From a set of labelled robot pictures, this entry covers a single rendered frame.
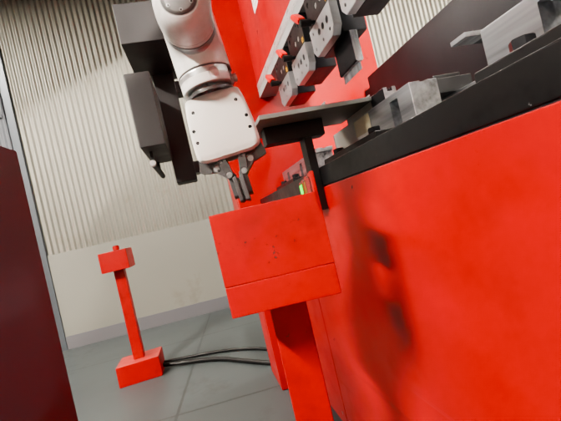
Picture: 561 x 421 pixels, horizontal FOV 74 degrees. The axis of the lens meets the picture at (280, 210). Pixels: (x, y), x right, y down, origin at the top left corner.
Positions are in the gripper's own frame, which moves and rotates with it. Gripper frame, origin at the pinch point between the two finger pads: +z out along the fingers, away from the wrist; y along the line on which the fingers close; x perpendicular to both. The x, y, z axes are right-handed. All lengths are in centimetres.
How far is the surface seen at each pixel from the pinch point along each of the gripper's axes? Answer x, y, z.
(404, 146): 5.9, -23.9, 1.9
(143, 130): -118, 43, -52
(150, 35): -123, 26, -96
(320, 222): 4.8, -9.4, 8.4
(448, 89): -32, -54, -10
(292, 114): -21.1, -14.0, -13.9
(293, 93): -69, -23, -32
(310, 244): 4.8, -7.0, 10.9
